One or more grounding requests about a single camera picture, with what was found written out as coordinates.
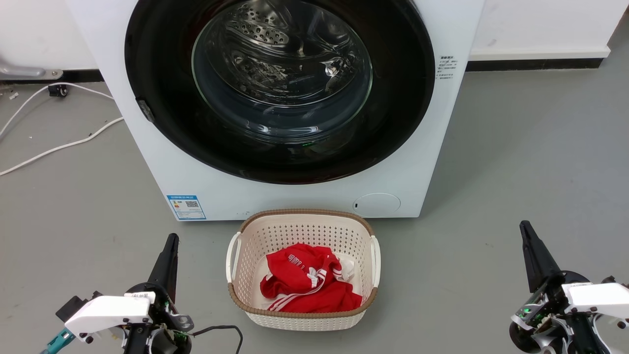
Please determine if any round white filter cover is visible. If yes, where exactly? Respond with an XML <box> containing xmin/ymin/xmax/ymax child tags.
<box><xmin>353</xmin><ymin>192</ymin><xmax>401</xmax><ymax>216</ymax></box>

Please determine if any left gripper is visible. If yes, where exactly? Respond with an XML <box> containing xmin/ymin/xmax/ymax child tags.
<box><xmin>123</xmin><ymin>233</ymin><xmax>194</xmax><ymax>354</ymax></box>

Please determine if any white front-load washing machine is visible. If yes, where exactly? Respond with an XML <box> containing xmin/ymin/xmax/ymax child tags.
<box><xmin>65</xmin><ymin>0</ymin><xmax>486</xmax><ymax>222</ymax></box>

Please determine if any cream perforated laundry basket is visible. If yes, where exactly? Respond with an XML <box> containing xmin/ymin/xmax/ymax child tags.
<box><xmin>226</xmin><ymin>209</ymin><xmax>381</xmax><ymax>331</ymax></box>

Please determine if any red garment with white stripes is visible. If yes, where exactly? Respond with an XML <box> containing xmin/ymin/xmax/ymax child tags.
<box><xmin>260</xmin><ymin>243</ymin><xmax>363</xmax><ymax>314</ymax></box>

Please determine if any white floor cable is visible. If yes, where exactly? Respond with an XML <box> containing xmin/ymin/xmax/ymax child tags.
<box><xmin>0</xmin><ymin>117</ymin><xmax>124</xmax><ymax>177</ymax></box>
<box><xmin>0</xmin><ymin>82</ymin><xmax>115</xmax><ymax>139</ymax></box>

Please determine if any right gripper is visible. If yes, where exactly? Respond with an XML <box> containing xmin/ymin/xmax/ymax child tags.
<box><xmin>509</xmin><ymin>220</ymin><xmax>615</xmax><ymax>354</ymax></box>

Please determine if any steel washer drum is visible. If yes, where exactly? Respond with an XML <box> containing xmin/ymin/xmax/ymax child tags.
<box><xmin>194</xmin><ymin>0</ymin><xmax>372</xmax><ymax>143</ymax></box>

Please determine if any round black glass washer door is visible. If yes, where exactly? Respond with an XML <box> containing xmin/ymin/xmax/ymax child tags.
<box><xmin>124</xmin><ymin>0</ymin><xmax>436</xmax><ymax>185</ymax></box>

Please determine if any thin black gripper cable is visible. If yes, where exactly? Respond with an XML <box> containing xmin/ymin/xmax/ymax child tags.
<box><xmin>191</xmin><ymin>325</ymin><xmax>244</xmax><ymax>354</ymax></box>

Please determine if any blue energy label sticker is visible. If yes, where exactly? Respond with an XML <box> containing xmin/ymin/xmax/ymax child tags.
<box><xmin>166</xmin><ymin>195</ymin><xmax>207</xmax><ymax>221</ymax></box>

